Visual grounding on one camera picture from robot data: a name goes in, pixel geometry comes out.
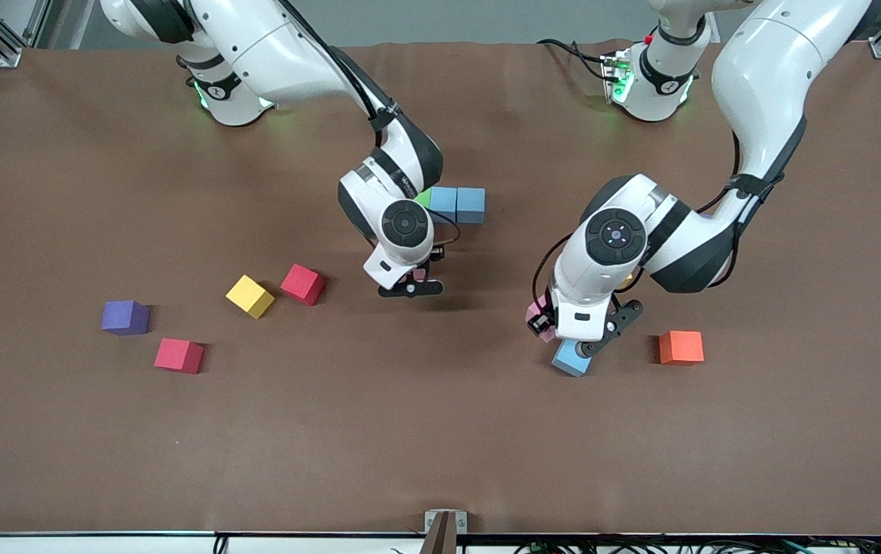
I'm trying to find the light blue foam cube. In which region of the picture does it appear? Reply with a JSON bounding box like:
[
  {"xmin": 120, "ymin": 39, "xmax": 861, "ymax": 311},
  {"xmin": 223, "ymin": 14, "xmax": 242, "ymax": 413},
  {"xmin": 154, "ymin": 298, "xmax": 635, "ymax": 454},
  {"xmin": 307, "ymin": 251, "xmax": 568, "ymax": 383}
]
[
  {"xmin": 430, "ymin": 186, "xmax": 459, "ymax": 225},
  {"xmin": 551, "ymin": 339, "xmax": 593, "ymax": 378}
]

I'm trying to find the steel blue foam cube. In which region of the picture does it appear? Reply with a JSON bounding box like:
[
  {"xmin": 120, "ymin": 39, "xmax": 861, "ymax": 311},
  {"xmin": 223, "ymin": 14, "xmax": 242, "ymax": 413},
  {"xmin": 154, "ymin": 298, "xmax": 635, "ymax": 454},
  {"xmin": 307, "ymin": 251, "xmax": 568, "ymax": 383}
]
[{"xmin": 456, "ymin": 187, "xmax": 486, "ymax": 225}]

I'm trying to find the red foam cube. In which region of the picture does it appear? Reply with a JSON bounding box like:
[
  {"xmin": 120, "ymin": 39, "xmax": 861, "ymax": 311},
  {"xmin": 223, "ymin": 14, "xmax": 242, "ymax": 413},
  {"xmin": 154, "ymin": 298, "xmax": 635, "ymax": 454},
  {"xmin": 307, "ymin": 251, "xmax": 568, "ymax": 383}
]
[
  {"xmin": 280, "ymin": 263, "xmax": 326, "ymax": 307},
  {"xmin": 154, "ymin": 338, "xmax": 205, "ymax": 375}
]

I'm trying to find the orange foam cube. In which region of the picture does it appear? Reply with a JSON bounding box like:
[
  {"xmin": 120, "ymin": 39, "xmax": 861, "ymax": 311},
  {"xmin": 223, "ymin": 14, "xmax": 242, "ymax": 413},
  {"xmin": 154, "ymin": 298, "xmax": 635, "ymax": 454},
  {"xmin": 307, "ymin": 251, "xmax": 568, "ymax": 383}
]
[{"xmin": 658, "ymin": 330, "xmax": 705, "ymax": 365}]

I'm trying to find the purple foam cube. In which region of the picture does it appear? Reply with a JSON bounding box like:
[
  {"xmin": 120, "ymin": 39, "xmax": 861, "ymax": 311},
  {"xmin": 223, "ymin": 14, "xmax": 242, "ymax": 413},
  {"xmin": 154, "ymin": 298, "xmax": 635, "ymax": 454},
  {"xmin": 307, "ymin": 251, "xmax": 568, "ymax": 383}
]
[{"xmin": 101, "ymin": 299, "xmax": 150, "ymax": 336}]

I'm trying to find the black cable along right arm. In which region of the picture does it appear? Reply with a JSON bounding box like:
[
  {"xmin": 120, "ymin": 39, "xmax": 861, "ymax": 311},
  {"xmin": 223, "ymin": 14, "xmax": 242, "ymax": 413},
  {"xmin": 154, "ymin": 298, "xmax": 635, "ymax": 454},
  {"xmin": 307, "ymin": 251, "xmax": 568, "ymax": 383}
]
[{"xmin": 279, "ymin": 0, "xmax": 462, "ymax": 249}]

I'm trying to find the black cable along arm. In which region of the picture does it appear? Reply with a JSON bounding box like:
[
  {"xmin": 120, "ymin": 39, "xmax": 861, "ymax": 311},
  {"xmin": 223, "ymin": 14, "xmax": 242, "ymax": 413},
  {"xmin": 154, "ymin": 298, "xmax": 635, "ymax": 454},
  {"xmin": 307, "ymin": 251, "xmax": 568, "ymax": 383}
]
[
  {"xmin": 279, "ymin": 0, "xmax": 462, "ymax": 249},
  {"xmin": 532, "ymin": 127, "xmax": 756, "ymax": 315}
]

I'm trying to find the right arm wrist camera box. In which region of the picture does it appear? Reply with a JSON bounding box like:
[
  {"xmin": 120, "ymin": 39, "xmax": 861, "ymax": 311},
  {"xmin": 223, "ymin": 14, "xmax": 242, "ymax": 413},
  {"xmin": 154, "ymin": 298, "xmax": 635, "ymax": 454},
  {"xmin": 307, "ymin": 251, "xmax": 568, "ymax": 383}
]
[{"xmin": 377, "ymin": 279, "xmax": 445, "ymax": 299}]

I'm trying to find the arm wrist camera box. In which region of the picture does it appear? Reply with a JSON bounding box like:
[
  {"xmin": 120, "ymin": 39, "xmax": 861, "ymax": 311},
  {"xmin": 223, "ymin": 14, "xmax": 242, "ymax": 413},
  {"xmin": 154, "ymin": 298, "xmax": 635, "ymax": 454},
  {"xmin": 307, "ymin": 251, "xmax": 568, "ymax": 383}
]
[
  {"xmin": 377, "ymin": 279, "xmax": 445, "ymax": 299},
  {"xmin": 577, "ymin": 299, "xmax": 645, "ymax": 359}
]

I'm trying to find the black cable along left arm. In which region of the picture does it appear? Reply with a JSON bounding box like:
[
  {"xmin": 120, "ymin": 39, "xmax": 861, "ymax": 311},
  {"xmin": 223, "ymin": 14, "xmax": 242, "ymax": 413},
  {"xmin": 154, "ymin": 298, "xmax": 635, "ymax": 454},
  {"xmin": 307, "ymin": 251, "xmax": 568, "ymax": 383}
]
[{"xmin": 532, "ymin": 127, "xmax": 756, "ymax": 315}]

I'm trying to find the left arm wrist camera box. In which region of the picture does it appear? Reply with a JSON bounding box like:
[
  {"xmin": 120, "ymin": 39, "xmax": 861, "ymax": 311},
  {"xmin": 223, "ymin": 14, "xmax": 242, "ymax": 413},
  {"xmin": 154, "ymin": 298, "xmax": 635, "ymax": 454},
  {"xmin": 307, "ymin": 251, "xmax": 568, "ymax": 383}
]
[{"xmin": 577, "ymin": 299, "xmax": 645, "ymax": 359}]

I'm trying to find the metal bracket with brown post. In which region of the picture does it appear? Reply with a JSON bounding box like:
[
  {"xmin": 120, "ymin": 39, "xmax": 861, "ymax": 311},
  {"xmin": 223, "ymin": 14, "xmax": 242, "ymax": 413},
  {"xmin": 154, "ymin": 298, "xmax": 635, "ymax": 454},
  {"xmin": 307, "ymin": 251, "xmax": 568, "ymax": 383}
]
[{"xmin": 424, "ymin": 509, "xmax": 469, "ymax": 554}]

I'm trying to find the black cable at left base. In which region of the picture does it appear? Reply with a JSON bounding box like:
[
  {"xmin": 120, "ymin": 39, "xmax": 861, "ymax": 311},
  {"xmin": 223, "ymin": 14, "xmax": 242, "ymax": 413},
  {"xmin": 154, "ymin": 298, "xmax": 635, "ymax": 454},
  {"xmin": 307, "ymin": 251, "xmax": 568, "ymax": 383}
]
[{"xmin": 536, "ymin": 37, "xmax": 616, "ymax": 82}]

